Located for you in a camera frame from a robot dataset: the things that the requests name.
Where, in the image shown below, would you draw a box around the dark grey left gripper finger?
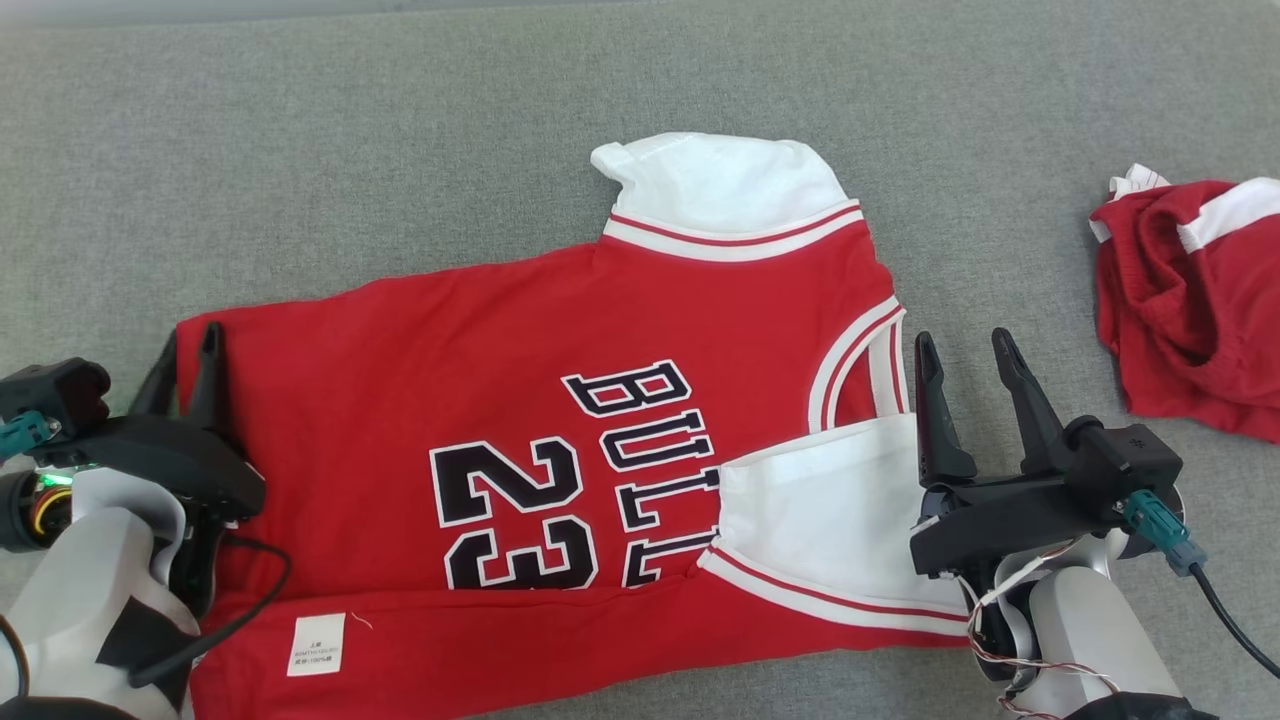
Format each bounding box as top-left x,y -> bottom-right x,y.
188,321 -> 243,453
130,328 -> 181,418

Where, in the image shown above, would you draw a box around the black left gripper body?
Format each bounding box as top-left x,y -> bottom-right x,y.
35,415 -> 266,521

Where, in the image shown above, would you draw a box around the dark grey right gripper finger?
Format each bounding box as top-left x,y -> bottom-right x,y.
992,328 -> 1076,476
915,332 -> 978,489

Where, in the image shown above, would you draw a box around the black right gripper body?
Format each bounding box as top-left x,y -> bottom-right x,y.
910,465 -> 1126,576

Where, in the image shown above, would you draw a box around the red shorts with white stripe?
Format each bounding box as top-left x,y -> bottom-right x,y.
1088,165 -> 1280,446

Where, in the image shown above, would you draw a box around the red Bulls 23 jersey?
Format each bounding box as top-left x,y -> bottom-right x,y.
175,132 -> 976,720

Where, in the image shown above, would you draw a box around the grey fabric sofa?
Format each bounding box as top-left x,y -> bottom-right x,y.
0,0 -> 1280,720

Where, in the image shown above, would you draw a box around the teal plug left camera cable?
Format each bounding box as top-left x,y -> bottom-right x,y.
0,410 -> 63,463

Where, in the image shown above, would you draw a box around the teal plug camera cable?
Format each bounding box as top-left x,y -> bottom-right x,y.
0,410 -> 63,463
1122,490 -> 1280,681

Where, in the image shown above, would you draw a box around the thin white red wire bundle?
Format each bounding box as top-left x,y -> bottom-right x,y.
958,545 -> 1121,720

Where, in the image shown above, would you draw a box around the teal plug right camera cable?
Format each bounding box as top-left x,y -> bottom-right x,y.
1122,490 -> 1280,681

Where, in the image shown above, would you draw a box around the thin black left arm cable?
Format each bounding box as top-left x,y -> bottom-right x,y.
128,533 -> 293,691

